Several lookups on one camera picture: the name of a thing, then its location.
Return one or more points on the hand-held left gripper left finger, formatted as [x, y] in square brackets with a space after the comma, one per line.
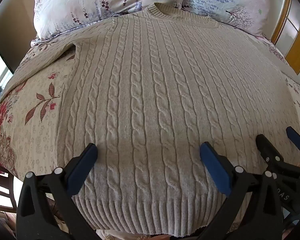
[82, 167]

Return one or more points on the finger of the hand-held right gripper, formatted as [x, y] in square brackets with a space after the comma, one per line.
[296, 138]
[265, 147]

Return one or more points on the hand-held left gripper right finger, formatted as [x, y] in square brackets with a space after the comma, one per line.
[215, 170]

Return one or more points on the floral bedsheet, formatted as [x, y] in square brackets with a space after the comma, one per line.
[35, 130]

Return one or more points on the brown wooden chair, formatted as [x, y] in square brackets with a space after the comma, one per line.
[2, 180]

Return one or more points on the yellow wooden cabinet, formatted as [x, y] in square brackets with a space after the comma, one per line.
[298, 50]

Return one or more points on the blue lavender print pillow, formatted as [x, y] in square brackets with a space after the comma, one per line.
[227, 0]

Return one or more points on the pink floral pillow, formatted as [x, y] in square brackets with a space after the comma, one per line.
[90, 2]

